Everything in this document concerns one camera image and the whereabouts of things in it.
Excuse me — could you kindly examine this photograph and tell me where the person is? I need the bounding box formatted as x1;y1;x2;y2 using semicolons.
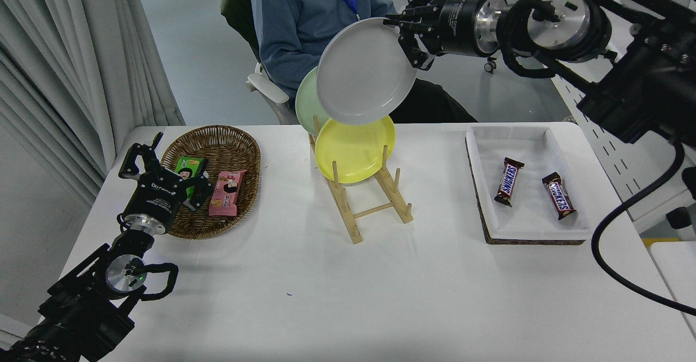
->
250;0;479;124

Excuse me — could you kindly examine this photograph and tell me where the white tray with cork base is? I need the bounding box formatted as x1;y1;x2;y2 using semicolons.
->
465;125;593;246

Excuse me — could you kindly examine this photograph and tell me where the brown Snickers bar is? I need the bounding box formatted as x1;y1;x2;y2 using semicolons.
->
542;172;577;221
494;158;526;208

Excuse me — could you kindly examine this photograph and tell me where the white desk with perforated panel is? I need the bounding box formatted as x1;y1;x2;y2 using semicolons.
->
484;0;696;238

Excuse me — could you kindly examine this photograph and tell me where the pink snack pack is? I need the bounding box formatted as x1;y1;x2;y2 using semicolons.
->
209;170;247;218

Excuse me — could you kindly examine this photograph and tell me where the pale green plate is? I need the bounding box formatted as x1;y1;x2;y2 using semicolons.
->
295;66;332;137

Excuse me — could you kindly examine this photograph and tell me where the wooden plate rack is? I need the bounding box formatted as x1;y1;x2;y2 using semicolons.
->
308;115;414;245

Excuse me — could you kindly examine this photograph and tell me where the white chair with dark backrest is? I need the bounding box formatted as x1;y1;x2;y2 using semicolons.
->
220;0;300;126

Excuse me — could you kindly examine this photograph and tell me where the brown wicker basket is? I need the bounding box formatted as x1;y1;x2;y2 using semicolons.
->
160;125;262;240

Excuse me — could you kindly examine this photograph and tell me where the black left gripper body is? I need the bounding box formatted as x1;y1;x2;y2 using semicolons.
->
125;168;191;226

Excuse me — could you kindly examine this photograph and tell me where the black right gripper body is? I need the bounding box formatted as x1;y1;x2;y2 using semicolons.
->
434;0;501;56

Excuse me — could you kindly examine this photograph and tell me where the yellow plate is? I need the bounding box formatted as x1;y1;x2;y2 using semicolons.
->
315;113;396;184

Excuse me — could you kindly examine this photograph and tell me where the green snack pack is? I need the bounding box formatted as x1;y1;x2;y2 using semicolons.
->
175;156;210;198

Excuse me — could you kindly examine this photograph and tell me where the black cylindrical post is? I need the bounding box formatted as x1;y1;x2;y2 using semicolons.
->
666;207;695;241

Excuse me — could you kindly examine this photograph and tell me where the grey plate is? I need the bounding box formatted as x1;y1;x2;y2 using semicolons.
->
316;17;418;126

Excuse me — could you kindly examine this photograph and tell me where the pale grey curtain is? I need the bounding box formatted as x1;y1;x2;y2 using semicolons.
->
0;0;185;208

